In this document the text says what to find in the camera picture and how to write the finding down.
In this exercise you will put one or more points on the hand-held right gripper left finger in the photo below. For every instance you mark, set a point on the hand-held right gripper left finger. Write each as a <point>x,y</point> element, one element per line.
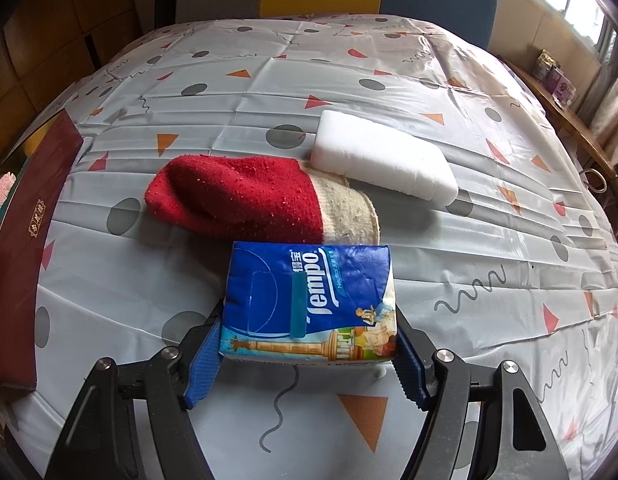
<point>201,365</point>

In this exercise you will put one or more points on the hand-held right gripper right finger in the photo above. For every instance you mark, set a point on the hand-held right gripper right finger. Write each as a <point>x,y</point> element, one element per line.
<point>409,365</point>

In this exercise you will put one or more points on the blue tissue pack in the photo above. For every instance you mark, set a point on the blue tissue pack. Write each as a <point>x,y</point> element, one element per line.
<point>309,300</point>

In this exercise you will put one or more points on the dark red box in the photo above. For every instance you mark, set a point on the dark red box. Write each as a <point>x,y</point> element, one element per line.
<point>34,240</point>

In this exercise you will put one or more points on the grey patterned tablecloth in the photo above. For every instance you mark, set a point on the grey patterned tablecloth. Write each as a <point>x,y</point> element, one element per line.
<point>489,270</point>

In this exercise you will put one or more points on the red sock beige cuff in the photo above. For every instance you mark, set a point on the red sock beige cuff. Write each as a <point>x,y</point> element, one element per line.
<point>239,200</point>

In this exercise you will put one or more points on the white sponge block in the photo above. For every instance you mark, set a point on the white sponge block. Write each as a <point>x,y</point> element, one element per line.
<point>379,160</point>

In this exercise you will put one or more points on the wooden side table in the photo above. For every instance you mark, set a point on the wooden side table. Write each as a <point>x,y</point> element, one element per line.
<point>569,125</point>

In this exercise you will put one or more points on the light curtain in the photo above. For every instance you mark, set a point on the light curtain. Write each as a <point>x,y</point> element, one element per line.
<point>609,110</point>

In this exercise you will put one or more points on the blue chair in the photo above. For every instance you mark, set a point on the blue chair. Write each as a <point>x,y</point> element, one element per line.
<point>439,0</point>

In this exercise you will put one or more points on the window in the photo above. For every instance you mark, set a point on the window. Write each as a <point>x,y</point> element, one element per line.
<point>574,5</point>

